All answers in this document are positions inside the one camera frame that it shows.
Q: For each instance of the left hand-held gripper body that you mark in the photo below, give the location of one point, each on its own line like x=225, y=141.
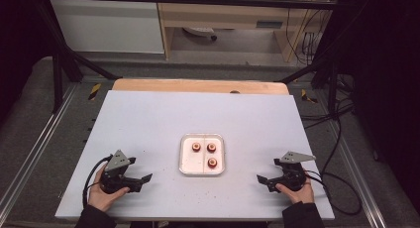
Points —
x=114, y=181

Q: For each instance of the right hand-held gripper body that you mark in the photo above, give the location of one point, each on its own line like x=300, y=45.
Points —
x=294, y=178

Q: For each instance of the white square metal-rimmed tray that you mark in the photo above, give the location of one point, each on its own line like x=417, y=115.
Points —
x=193, y=163

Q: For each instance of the red cored hawthorn fruit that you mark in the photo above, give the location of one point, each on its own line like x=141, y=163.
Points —
x=211, y=147
x=196, y=147
x=212, y=162

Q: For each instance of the person's right hand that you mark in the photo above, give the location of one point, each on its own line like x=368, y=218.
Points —
x=302, y=196

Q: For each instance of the person's left hand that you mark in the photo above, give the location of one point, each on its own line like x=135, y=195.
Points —
x=102, y=200

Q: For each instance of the yellow black striped tape marker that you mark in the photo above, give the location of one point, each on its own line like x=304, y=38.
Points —
x=308, y=97
x=94, y=91

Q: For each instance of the light wooden board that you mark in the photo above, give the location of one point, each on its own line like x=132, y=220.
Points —
x=198, y=86

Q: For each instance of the white cabinet panel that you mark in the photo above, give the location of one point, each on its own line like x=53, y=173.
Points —
x=105, y=26

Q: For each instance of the white device under desk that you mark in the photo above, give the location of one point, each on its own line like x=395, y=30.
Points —
x=199, y=31

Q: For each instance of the light wooden desk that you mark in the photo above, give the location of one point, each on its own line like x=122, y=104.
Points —
x=224, y=15

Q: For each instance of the aluminium floor rail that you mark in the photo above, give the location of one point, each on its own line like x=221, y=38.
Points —
x=358, y=175
x=36, y=145

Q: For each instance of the black metal frame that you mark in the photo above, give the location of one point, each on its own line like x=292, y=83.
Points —
x=185, y=0

